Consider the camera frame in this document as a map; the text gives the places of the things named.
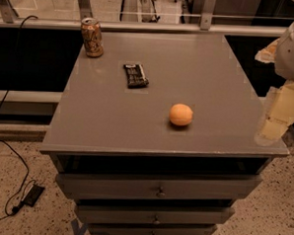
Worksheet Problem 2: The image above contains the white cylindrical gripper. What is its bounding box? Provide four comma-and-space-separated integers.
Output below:
255, 22, 294, 146

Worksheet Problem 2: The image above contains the black rxbar chocolate wrapper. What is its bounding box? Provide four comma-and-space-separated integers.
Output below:
124, 63, 149, 89

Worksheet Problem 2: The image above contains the orange fruit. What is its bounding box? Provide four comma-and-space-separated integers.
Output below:
169, 104, 192, 126

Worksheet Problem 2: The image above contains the top grey drawer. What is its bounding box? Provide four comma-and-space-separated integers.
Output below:
56, 174, 262, 200

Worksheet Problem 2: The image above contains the grey drawer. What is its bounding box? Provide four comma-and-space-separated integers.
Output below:
89, 223, 216, 235
75, 205, 234, 225
56, 174, 262, 200

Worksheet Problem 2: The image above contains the grey drawer cabinet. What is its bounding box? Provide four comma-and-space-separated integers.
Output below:
36, 25, 294, 235

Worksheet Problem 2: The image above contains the middle grey drawer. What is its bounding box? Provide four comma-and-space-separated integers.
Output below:
75, 205, 234, 225

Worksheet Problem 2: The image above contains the gold patterned soda can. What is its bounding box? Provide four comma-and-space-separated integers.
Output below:
81, 18, 104, 57

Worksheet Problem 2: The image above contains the bottom grey drawer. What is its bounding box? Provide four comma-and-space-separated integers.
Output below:
89, 223, 216, 235

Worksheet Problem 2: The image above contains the black power adapter brick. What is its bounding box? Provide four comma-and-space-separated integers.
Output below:
21, 185, 44, 207

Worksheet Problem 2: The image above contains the metal railing frame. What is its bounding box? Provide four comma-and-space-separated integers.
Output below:
0, 0, 294, 38

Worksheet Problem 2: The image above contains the black floor cable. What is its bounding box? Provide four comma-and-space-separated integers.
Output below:
0, 13, 44, 232

